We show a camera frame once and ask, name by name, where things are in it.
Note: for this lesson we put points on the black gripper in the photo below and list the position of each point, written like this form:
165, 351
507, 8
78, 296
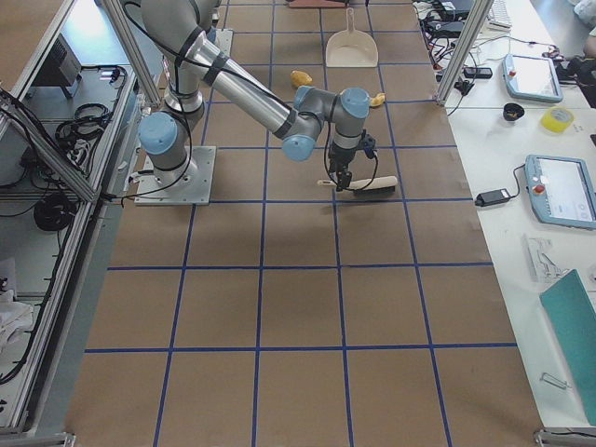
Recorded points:
339, 157

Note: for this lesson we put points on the white hand brush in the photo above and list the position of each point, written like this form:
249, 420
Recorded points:
365, 186

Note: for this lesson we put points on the curved bread piece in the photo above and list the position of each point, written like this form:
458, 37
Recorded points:
378, 100

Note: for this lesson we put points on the golden brown bread roll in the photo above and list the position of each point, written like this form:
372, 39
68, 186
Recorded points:
300, 79

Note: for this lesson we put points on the beige plastic dustpan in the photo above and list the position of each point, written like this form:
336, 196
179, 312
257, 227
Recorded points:
351, 48

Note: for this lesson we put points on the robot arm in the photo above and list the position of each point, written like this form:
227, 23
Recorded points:
180, 29

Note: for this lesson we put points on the black power adapter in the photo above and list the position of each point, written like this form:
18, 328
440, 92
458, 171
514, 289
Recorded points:
493, 198

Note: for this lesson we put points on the teach pendant far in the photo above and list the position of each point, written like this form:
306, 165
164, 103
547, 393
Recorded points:
531, 78

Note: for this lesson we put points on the teach pendant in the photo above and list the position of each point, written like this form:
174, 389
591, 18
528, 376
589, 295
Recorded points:
560, 191
531, 78

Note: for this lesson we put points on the teach pendant near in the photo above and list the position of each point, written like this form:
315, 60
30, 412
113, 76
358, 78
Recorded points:
560, 191

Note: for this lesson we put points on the yellow tape roll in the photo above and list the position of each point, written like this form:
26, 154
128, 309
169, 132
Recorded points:
557, 119

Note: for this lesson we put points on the green board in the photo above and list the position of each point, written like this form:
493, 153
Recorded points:
572, 318

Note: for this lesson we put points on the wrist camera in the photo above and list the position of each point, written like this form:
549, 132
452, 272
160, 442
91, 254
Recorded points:
368, 145

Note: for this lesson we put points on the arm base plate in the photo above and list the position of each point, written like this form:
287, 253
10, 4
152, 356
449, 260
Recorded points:
188, 184

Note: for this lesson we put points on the aluminium frame post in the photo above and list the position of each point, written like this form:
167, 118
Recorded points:
471, 29

